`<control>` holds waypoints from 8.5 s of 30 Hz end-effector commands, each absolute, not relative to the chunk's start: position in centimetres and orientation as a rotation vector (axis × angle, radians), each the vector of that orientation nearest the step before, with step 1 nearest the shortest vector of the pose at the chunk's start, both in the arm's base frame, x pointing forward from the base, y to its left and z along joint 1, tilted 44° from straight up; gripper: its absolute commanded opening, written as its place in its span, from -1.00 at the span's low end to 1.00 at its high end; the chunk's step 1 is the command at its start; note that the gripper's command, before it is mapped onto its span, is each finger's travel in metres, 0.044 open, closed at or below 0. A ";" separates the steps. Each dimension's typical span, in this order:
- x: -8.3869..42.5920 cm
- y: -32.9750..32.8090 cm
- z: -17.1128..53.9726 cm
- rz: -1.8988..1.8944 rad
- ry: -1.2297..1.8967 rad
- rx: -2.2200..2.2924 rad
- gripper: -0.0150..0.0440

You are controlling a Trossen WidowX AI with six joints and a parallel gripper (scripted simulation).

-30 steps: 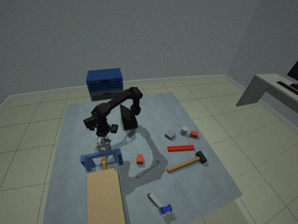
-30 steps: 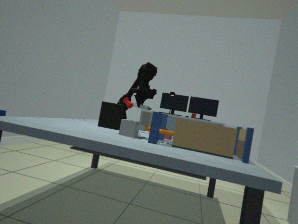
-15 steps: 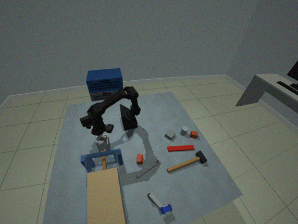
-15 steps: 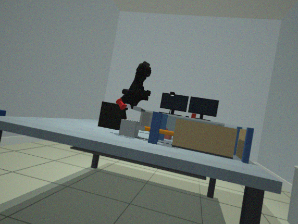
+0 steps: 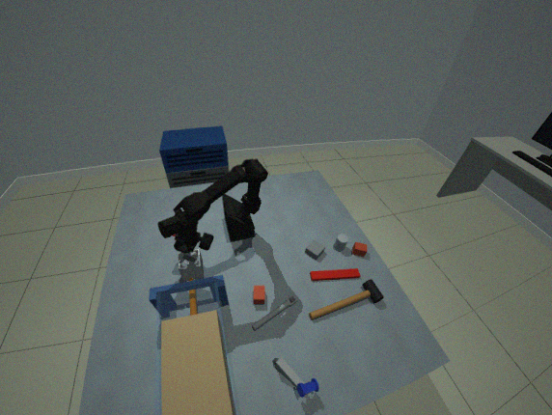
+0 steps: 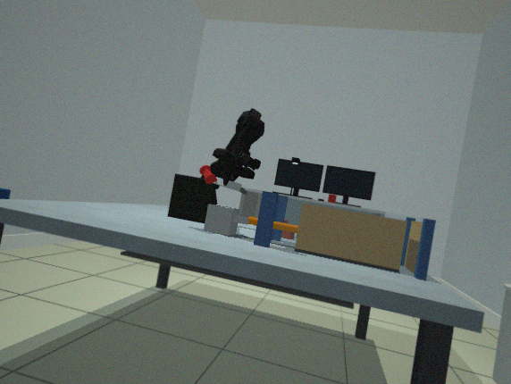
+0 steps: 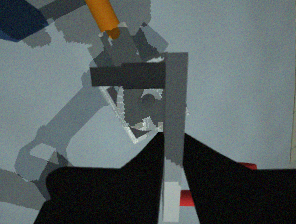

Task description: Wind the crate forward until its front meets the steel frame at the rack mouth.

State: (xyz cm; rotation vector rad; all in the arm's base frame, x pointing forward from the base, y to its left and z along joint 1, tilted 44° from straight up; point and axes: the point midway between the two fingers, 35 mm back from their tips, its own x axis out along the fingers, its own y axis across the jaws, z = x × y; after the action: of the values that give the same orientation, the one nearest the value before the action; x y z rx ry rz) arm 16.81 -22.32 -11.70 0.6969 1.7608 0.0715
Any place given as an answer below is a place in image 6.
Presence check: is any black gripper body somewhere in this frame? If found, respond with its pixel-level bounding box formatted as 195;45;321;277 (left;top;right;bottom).
213;143;255;179

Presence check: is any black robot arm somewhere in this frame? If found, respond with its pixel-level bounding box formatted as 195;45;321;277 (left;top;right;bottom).
210;108;264;179

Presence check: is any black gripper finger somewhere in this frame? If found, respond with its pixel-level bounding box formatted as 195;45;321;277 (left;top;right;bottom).
221;163;238;186
230;170;246;182

